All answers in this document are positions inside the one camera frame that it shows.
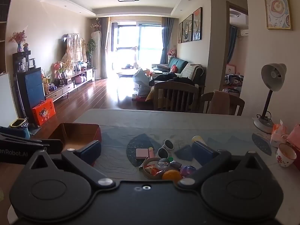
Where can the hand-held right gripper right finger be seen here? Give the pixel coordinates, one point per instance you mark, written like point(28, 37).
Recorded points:
point(205, 152)

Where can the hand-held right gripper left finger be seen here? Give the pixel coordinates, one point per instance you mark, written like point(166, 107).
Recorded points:
point(90, 151)

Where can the yellow plastic bottle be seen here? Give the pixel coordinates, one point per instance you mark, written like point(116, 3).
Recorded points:
point(198, 138)

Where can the red storage box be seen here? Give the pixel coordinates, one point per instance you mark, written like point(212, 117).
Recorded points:
point(77, 133)

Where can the purple toy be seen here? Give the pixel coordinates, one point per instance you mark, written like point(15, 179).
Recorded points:
point(188, 171)

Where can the white sunglasses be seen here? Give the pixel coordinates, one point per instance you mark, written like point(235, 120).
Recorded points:
point(167, 144)

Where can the orange fruit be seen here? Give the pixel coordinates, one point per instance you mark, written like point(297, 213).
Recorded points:
point(171, 176)

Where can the pink eraser block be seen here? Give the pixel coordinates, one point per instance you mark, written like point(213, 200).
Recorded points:
point(142, 153)

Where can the pink tube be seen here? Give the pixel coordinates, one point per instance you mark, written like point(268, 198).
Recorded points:
point(151, 152)

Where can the teal trash bin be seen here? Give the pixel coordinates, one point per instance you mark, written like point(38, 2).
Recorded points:
point(20, 127)

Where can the orange gift box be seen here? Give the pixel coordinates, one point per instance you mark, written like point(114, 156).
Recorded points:
point(43, 112)

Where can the beige towel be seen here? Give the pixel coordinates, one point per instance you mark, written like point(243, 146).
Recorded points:
point(218, 103)

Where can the white cabinet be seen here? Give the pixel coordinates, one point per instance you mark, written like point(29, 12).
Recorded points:
point(8, 98)

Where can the wooden slatted chair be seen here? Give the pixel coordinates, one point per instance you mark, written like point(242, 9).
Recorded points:
point(174, 96)

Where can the black cabinet blue front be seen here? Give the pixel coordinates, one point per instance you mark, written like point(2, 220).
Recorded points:
point(34, 86)

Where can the wooden tv stand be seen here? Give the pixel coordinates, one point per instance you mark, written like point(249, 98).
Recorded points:
point(70, 84)

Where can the pink tissue pack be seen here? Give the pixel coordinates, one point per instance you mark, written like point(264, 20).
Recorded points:
point(277, 133)

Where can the white mug red print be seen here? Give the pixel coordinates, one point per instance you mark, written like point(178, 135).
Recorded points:
point(286, 155)

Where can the low coffee table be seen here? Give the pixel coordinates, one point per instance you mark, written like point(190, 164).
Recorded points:
point(127, 73)

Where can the teal sofa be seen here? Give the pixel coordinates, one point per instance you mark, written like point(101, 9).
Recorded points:
point(180, 65)

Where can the white standing air conditioner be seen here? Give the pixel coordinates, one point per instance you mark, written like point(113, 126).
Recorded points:
point(96, 51)

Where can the grey desk lamp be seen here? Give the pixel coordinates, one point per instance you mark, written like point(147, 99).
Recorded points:
point(273, 75)

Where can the green potted plant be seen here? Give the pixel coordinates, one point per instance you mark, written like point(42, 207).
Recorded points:
point(91, 46)

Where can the pink plush toy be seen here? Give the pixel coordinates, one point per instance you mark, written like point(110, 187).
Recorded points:
point(171, 52)

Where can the grey blue curtain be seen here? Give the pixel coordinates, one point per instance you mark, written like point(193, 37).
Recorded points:
point(104, 46)
point(166, 39)

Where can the cloth covered television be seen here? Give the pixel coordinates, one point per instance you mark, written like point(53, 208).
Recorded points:
point(73, 46)

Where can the vase with pink flowers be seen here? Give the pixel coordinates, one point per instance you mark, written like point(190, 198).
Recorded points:
point(18, 38)

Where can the small framed painting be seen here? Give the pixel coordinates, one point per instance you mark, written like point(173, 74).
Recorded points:
point(180, 32)

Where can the medium framed painting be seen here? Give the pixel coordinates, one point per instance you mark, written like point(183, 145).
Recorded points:
point(187, 28)

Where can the large framed painting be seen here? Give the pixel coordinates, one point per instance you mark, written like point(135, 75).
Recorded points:
point(197, 24)

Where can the gold framed picture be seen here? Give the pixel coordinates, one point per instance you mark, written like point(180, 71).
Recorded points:
point(277, 8)

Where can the white wall air conditioner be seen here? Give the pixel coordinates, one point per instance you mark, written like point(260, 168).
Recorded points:
point(243, 33)

